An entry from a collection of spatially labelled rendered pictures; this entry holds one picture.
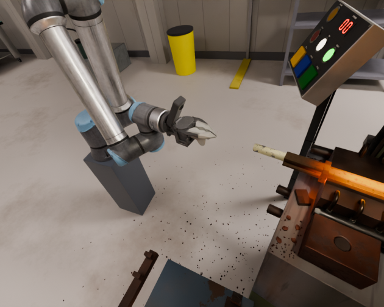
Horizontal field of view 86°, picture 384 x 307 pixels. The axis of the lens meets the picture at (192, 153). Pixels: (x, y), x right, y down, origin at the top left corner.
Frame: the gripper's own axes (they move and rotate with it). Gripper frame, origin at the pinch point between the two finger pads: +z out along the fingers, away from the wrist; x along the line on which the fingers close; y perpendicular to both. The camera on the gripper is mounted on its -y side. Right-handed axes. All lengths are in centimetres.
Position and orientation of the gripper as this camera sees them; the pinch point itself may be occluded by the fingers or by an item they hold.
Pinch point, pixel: (212, 133)
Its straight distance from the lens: 66.1
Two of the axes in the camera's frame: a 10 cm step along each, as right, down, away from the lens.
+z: 8.2, 3.3, -4.7
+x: -5.6, 6.5, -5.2
